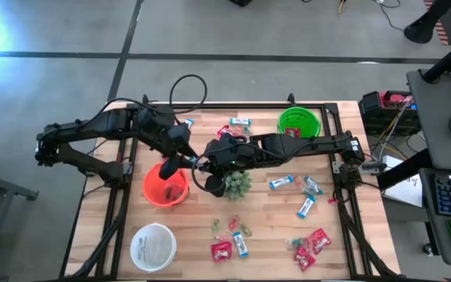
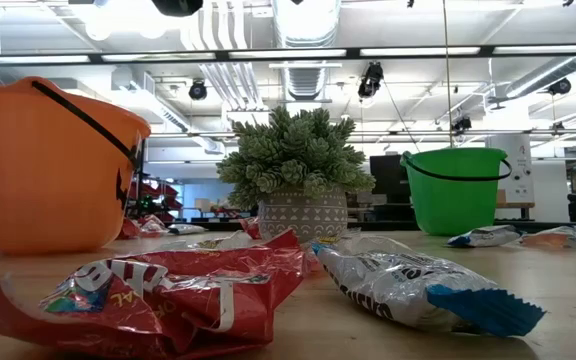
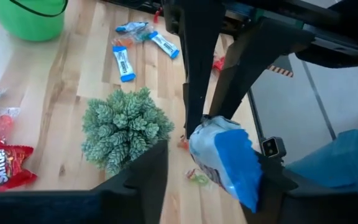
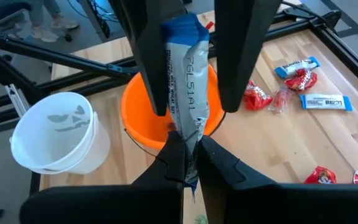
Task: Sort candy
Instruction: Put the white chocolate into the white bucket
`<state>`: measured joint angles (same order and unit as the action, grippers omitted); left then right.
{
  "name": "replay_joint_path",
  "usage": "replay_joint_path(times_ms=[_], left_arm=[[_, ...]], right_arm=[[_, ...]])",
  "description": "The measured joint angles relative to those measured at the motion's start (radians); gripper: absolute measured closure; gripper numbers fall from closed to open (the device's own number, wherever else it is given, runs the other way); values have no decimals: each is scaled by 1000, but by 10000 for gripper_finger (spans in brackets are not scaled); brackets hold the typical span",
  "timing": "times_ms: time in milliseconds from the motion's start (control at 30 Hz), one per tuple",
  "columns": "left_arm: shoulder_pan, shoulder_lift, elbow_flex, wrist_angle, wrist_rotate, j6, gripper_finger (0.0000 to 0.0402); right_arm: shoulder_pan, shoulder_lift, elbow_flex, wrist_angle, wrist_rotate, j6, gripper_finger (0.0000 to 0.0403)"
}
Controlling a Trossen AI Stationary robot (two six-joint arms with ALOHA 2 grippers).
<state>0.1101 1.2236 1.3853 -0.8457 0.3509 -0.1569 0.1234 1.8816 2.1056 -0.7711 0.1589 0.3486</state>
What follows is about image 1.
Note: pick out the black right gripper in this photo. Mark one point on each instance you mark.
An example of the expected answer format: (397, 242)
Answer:
(229, 154)

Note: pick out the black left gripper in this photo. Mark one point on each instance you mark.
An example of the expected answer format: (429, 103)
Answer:
(178, 137)

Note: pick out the clear green gummy candy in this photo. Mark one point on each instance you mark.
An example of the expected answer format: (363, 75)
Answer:
(246, 129)
(296, 242)
(245, 230)
(215, 225)

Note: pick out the red Skittles candy bag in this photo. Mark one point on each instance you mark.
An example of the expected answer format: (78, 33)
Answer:
(304, 259)
(320, 240)
(292, 132)
(224, 131)
(221, 251)

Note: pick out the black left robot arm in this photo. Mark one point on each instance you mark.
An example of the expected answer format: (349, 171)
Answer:
(92, 125)

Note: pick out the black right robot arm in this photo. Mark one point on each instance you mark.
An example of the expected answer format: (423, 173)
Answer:
(307, 145)

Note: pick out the clear wrapped red gummy candy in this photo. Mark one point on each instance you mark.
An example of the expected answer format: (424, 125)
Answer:
(237, 129)
(307, 243)
(233, 223)

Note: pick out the small red candy piece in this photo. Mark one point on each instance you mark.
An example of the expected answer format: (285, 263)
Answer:
(332, 201)

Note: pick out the artificial succulent in patterned pot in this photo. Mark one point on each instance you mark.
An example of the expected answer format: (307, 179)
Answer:
(237, 186)

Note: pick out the orange pumpkin bucket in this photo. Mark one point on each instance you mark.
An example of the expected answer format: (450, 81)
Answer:
(151, 192)

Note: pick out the white plastic bucket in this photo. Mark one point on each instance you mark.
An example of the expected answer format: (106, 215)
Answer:
(159, 250)

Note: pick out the green plastic bucket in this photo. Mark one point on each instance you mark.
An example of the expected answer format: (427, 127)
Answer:
(300, 117)

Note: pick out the grey metal stand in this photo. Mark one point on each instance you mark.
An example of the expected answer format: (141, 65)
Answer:
(6, 190)

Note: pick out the black and red tool case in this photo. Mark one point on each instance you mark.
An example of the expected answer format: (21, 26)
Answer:
(370, 107)

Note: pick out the small white box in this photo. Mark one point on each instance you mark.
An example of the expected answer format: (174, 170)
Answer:
(390, 161)

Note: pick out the black floor object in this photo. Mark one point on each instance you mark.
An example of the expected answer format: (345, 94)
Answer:
(241, 2)

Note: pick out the black diagonal bar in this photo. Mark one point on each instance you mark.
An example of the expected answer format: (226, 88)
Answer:
(405, 170)

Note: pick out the grey side desk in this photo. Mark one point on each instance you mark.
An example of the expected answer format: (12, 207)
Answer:
(437, 129)
(433, 235)

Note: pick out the black stand base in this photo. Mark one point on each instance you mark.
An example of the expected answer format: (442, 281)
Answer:
(425, 27)

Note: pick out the black monitor pole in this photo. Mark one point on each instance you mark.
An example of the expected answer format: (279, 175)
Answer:
(448, 60)

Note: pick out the orange striped mat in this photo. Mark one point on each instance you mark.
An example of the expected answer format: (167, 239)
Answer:
(441, 31)

